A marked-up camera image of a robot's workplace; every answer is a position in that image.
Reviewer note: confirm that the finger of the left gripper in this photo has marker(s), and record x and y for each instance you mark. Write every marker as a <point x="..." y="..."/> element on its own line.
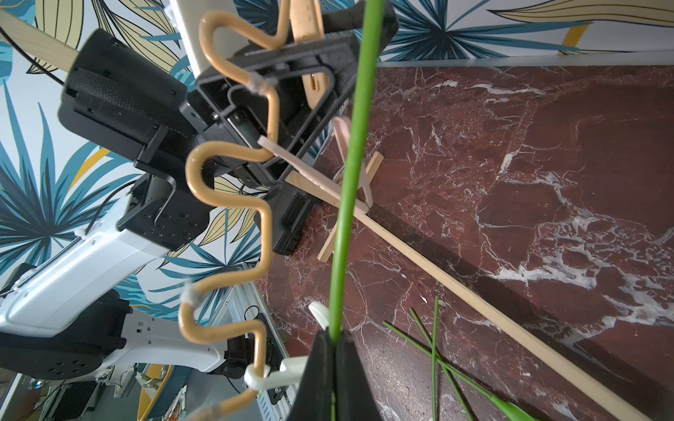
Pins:
<point x="363" y="21"/>

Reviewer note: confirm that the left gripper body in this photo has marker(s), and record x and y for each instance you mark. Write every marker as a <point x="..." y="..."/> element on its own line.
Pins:
<point x="274" y="105"/>

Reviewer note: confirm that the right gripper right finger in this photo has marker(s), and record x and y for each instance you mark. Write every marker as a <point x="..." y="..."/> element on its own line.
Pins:
<point x="353" y="397"/>

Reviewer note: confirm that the curved wooden clip hanger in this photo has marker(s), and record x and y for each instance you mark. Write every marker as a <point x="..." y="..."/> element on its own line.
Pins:
<point x="303" y="20"/>

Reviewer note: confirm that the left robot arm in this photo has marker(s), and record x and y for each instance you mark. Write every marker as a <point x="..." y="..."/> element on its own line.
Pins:
<point x="169" y="186"/>

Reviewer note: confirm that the orange cream tulip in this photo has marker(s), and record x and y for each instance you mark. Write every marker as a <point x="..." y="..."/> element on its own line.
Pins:
<point x="434" y="388"/>

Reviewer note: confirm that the pink tulip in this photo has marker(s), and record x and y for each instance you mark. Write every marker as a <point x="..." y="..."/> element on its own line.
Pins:
<point x="365" y="81"/>

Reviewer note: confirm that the yellow tulip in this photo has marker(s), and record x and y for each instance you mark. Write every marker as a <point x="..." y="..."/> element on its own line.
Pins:
<point x="511" y="411"/>

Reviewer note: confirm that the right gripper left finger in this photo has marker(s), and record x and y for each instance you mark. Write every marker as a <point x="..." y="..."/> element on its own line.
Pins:
<point x="314" y="399"/>

